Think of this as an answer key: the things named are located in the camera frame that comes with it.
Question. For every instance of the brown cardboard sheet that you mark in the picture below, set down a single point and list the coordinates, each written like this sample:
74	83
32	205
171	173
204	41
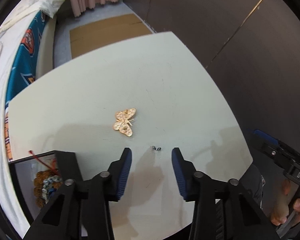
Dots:
107	35

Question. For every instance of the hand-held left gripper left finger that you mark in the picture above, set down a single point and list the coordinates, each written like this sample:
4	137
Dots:
123	175

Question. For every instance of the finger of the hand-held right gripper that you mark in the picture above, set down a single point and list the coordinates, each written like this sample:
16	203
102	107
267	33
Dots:
272	150
265	135

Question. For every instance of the black jewelry box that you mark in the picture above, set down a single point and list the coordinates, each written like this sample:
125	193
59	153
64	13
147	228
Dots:
67	165

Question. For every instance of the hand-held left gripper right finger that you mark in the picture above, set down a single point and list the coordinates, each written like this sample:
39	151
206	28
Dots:
178	175

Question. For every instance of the white nightstand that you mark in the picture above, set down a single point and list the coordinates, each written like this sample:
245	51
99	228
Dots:
165	80

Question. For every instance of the small silver charm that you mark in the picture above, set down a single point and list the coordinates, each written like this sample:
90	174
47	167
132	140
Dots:
156	148

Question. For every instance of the gold butterfly brooch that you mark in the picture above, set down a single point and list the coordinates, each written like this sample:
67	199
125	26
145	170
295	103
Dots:
124	123

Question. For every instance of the person's right hand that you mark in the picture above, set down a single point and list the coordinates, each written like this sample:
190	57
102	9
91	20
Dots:
280	205

